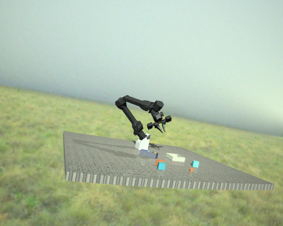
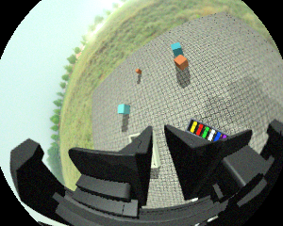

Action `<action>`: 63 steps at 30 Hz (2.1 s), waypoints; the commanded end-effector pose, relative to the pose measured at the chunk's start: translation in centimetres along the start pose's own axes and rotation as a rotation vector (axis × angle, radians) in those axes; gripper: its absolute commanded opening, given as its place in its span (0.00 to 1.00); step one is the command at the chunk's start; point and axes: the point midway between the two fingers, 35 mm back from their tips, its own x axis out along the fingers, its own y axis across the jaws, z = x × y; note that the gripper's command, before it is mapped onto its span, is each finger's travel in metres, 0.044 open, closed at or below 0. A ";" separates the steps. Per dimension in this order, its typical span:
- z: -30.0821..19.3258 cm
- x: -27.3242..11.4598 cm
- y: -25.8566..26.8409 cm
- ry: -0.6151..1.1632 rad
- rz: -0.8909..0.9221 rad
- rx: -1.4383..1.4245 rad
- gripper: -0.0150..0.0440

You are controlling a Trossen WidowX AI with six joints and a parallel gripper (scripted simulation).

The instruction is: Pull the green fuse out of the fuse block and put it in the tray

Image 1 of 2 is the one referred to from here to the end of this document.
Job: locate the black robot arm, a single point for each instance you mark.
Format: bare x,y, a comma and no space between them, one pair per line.
137,126

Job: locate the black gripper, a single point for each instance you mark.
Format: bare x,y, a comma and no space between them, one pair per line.
156,124

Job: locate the teal cube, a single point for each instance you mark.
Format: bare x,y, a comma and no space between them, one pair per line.
161,165

